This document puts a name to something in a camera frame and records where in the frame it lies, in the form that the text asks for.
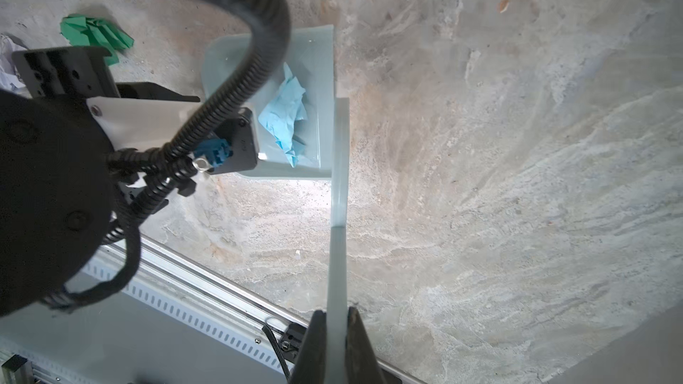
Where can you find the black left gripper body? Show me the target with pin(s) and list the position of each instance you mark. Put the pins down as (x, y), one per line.
(81, 72)

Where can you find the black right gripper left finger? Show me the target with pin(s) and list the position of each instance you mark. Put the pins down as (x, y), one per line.
(310, 365)

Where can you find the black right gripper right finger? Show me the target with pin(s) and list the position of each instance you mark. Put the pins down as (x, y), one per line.
(361, 364)

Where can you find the light blue paper scrap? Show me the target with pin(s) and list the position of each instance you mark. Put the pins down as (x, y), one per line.
(282, 113)

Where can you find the pale green dustpan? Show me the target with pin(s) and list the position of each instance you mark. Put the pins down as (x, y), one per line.
(310, 57)

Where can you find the pale green hand brush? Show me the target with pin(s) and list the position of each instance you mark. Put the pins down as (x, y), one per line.
(337, 297)

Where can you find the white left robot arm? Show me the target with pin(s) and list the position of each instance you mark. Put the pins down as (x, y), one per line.
(71, 203)

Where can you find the green crumpled paper scrap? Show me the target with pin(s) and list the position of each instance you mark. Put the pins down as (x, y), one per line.
(81, 30)

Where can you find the white paper scrap front left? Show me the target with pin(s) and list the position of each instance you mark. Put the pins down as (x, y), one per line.
(10, 80)

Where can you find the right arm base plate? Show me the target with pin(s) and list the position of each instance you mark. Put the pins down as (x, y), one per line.
(287, 348)

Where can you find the aluminium front rail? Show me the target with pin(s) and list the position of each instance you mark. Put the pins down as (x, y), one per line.
(179, 322)

